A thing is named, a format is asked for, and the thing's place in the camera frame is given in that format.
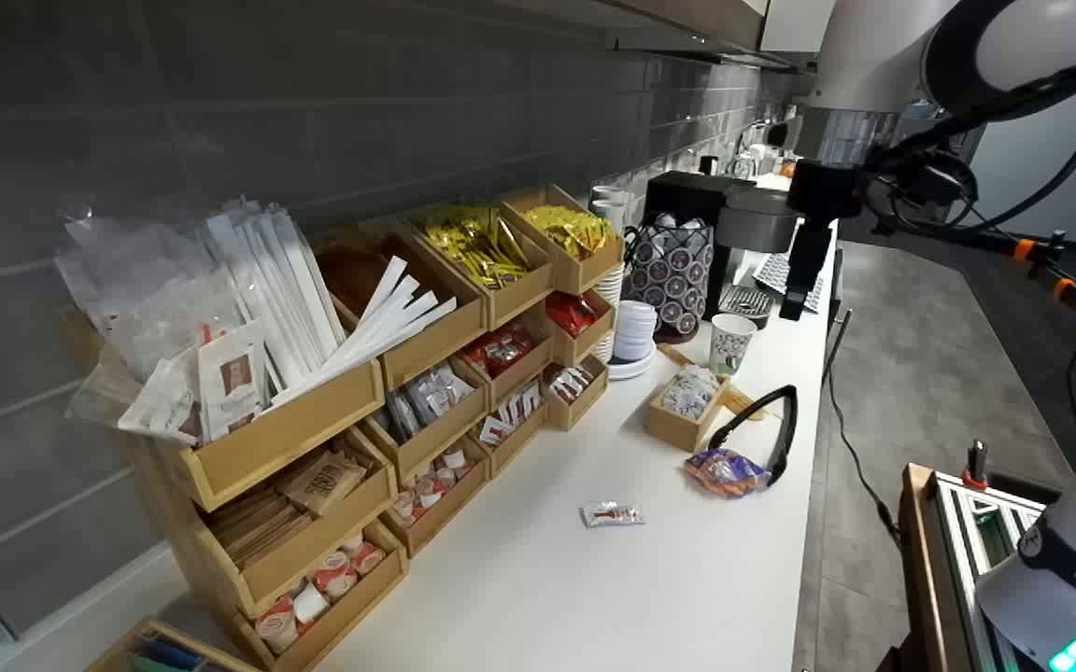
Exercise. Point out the white paper stick packs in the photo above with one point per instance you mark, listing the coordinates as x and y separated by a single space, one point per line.
391 319

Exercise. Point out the upper wall cabinet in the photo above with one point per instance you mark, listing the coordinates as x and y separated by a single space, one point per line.
689 15

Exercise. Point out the brown sugar packets pile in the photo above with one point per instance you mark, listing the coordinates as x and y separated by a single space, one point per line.
321 478

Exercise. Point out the wooden tiered condiment organizer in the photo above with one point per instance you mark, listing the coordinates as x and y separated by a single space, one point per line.
517 297
278 434
430 346
589 266

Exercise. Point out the stack of white lids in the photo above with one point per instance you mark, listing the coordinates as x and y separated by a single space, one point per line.
636 337

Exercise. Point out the silver white packets pile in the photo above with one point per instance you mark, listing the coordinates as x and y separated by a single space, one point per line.
427 398

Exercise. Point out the wood and aluminium cart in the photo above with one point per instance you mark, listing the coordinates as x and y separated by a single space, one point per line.
937 563

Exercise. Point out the orange clamp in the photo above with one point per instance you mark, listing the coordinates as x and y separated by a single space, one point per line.
1062 290
1025 249

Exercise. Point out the wooden stir sticks pile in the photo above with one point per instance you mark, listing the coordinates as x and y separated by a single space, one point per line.
253 515

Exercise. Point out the red black hand tool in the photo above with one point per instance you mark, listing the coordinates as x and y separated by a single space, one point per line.
976 463

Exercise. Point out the red white creamer cups pile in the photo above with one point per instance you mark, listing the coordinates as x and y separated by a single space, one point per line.
314 582

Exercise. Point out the low wooden box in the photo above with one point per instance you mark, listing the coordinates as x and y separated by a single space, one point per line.
178 652

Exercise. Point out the gold yellow packets pile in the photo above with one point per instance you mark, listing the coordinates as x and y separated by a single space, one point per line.
477 244

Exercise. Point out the yellow mustard packets pile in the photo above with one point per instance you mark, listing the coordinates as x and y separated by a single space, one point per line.
569 228

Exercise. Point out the small wooden packet box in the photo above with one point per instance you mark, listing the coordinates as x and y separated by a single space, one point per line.
686 422

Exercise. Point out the clear plastic cutlery bag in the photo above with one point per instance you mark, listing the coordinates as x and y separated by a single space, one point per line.
130 284

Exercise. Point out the black coffee machine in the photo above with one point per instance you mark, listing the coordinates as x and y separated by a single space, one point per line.
739 217

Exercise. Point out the white tea bag packet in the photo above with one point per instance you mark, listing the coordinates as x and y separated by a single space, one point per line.
233 378

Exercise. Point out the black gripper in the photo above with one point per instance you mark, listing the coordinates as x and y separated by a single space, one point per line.
826 193

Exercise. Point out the clear wrapped straws bundle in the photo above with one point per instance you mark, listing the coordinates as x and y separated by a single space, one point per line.
269 280

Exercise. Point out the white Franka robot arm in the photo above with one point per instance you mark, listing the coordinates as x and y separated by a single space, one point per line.
874 51

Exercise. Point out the red white round packets pile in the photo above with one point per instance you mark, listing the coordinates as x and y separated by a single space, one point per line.
427 484

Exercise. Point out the red ketchup packets pile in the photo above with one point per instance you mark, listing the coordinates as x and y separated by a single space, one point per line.
572 310

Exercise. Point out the single tomato sauce packet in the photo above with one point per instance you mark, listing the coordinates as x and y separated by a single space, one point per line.
609 512

